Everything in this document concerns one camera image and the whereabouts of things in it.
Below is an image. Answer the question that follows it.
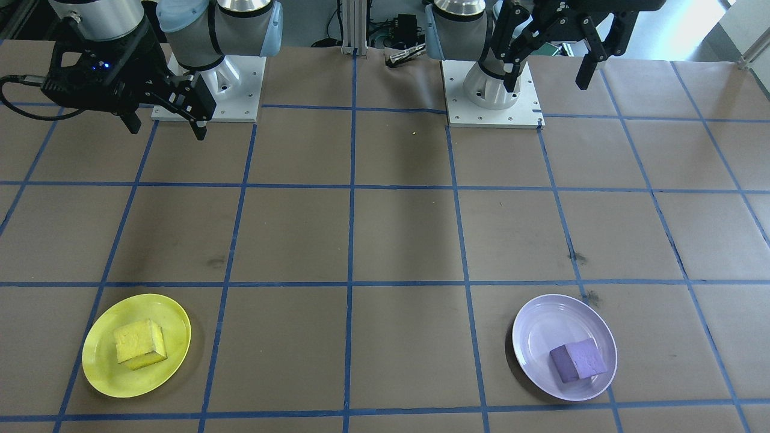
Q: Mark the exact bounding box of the yellow foam block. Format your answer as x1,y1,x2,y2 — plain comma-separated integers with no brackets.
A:
113,319,168,371

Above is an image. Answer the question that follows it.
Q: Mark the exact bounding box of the purple foam block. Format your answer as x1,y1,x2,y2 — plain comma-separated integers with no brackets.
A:
549,337,608,384

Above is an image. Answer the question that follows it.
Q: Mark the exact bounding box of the silver metal tool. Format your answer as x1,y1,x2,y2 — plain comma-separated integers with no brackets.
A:
387,43,429,68

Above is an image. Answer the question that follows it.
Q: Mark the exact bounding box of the black hub box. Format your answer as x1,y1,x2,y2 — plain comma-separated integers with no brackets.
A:
391,13,420,38

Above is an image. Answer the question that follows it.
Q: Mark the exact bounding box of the yellow plastic plate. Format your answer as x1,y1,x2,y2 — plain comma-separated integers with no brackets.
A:
81,293,192,399

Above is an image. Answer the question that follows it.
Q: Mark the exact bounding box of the purple plastic plate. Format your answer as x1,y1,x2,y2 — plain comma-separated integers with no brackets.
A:
511,293,618,402

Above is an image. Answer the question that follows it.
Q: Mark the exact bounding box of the white square base plate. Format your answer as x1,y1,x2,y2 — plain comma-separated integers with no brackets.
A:
442,60,545,129
150,55,266,123

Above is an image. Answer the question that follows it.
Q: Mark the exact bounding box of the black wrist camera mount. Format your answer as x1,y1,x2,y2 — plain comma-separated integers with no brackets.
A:
39,45,79,112

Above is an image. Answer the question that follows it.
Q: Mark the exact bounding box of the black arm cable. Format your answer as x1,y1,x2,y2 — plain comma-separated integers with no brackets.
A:
0,73,82,122

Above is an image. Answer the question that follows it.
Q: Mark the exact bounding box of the metal bar frame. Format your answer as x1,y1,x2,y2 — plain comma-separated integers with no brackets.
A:
741,42,770,69

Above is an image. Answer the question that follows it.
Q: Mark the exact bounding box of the aluminium profile post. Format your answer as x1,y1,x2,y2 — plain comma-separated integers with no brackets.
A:
339,0,369,56

